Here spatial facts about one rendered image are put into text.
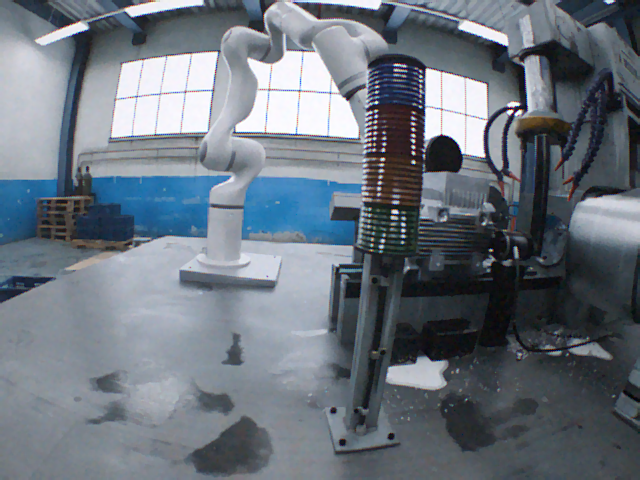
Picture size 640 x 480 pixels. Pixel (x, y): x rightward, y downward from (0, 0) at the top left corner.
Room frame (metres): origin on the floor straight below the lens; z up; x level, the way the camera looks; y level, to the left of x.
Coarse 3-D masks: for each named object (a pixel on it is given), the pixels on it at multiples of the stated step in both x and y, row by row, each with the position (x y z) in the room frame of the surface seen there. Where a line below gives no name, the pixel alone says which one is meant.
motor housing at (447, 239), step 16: (432, 192) 0.57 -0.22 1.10; (464, 208) 0.57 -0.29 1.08; (448, 224) 0.52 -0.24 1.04; (464, 224) 0.54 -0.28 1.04; (496, 224) 0.54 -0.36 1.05; (432, 240) 0.53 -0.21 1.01; (448, 240) 0.53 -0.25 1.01; (464, 240) 0.52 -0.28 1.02; (480, 240) 0.53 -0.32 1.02; (416, 256) 0.52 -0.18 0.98; (448, 256) 0.53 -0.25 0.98; (464, 256) 0.54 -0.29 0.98; (432, 272) 0.56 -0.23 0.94; (448, 272) 0.57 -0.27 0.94
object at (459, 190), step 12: (432, 180) 0.61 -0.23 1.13; (444, 180) 0.57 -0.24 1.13; (456, 180) 0.57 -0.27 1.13; (468, 180) 0.57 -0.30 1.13; (480, 180) 0.58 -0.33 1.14; (444, 192) 0.56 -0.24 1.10; (456, 192) 0.57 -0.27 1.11; (468, 192) 0.57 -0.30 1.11; (480, 192) 0.58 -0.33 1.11; (456, 204) 0.57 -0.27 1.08; (468, 204) 0.57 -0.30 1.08; (480, 204) 0.58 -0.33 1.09
